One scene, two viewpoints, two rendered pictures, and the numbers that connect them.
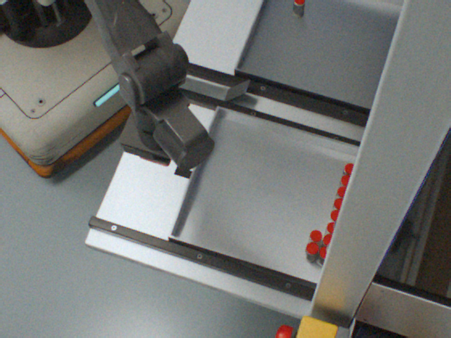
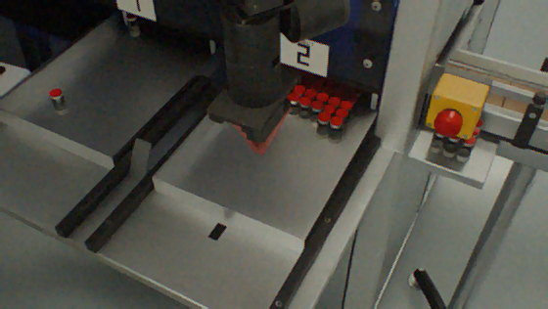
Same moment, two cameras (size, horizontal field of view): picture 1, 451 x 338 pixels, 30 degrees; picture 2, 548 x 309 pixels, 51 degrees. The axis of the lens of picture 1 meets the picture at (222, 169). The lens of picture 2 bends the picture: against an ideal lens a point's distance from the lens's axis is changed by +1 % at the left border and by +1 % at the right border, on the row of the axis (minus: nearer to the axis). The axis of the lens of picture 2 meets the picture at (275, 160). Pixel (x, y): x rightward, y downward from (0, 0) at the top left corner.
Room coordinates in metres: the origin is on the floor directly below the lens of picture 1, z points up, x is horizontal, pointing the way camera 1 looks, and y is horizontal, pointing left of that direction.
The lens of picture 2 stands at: (0.46, 0.56, 1.58)
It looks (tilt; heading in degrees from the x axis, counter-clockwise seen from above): 47 degrees down; 276
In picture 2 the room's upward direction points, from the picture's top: straight up
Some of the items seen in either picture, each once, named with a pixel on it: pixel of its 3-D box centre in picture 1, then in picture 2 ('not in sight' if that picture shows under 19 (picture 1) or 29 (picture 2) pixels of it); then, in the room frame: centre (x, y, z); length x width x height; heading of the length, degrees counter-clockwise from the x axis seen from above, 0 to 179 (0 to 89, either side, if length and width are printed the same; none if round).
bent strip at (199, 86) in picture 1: (210, 84); (119, 182); (0.76, 0.01, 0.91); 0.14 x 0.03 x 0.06; 69
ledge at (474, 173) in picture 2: not in sight; (455, 146); (0.22, -0.16, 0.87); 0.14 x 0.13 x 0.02; 68
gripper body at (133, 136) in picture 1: (158, 126); (253, 77); (0.53, 0.09, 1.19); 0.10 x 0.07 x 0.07; 69
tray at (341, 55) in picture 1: (342, 42); (116, 81); (0.84, -0.24, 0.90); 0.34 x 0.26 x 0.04; 68
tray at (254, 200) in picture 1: (287, 200); (276, 143); (0.53, -0.11, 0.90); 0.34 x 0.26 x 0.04; 69
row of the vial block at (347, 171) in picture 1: (337, 214); (298, 108); (0.50, -0.19, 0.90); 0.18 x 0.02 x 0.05; 159
